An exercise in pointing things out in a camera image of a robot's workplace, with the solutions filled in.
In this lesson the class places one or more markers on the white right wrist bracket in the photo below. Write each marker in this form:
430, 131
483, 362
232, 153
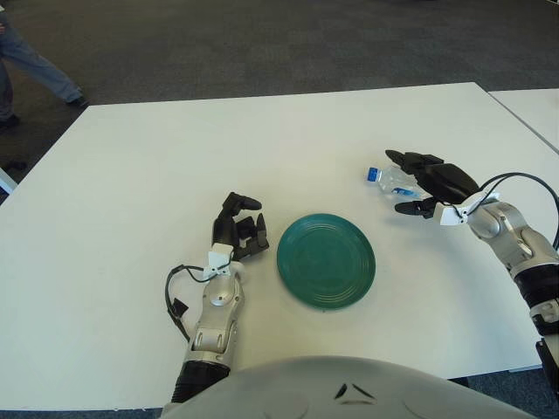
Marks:
450, 214

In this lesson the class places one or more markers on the clear bottle with blue cap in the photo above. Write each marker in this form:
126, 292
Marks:
393, 179

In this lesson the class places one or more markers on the white furniture corner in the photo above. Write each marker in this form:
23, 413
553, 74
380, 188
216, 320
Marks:
5, 181

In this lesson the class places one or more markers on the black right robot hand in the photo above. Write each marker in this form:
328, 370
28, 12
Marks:
445, 181

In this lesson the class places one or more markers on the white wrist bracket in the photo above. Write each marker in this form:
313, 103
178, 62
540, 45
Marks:
216, 262
450, 214

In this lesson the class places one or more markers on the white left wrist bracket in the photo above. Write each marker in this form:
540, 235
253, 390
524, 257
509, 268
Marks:
216, 262

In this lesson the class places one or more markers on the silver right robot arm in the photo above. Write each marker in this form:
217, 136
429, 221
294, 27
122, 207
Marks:
502, 227

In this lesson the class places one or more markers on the grey robot torso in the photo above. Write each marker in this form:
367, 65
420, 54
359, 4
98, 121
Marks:
327, 393

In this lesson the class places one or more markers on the person in blue jeans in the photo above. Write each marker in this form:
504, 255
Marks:
39, 65

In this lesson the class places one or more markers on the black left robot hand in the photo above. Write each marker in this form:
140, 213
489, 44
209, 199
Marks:
225, 231

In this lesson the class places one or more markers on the green round plate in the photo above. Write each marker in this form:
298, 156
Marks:
325, 262

